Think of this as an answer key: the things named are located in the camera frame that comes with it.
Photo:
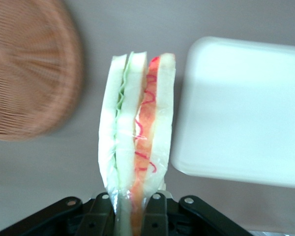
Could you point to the triangle sandwich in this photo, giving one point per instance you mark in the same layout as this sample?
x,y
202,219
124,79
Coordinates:
x,y
127,123

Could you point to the beige plastic tray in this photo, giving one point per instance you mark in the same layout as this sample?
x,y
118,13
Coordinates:
x,y
241,110

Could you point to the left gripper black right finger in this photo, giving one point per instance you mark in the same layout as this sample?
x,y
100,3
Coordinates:
x,y
199,216

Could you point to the brown round wicker basket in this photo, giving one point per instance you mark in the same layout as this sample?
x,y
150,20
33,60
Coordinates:
x,y
32,68

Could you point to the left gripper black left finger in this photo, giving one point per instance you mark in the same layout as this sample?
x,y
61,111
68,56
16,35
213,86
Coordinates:
x,y
64,216

